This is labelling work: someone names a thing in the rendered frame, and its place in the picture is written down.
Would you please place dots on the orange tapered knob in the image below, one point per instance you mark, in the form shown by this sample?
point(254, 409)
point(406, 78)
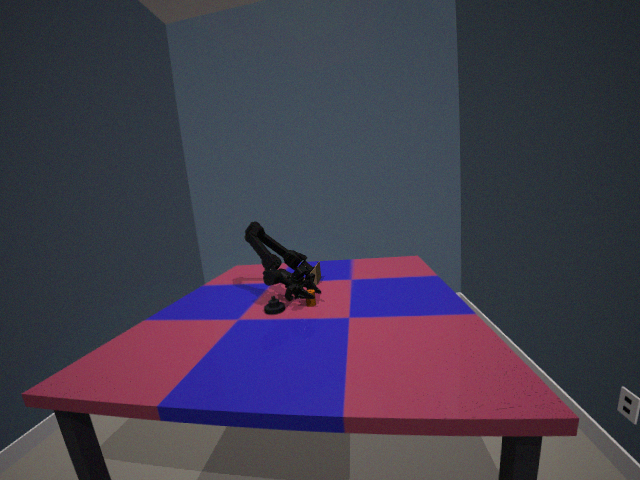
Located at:
point(311, 302)

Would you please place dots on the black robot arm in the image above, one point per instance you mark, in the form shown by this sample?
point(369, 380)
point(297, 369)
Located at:
point(256, 237)

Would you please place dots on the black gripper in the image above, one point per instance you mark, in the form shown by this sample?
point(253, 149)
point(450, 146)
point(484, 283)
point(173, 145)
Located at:
point(297, 288)

